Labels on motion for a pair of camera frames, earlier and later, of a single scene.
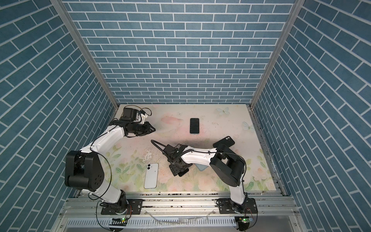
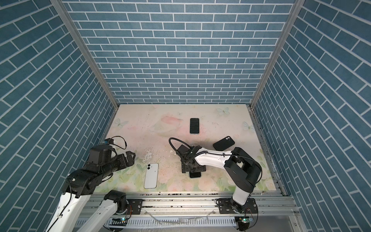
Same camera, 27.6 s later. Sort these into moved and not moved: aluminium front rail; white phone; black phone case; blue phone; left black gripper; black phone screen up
Moved: left black gripper; black phone screen up
Not moved: blue phone; black phone case; white phone; aluminium front rail
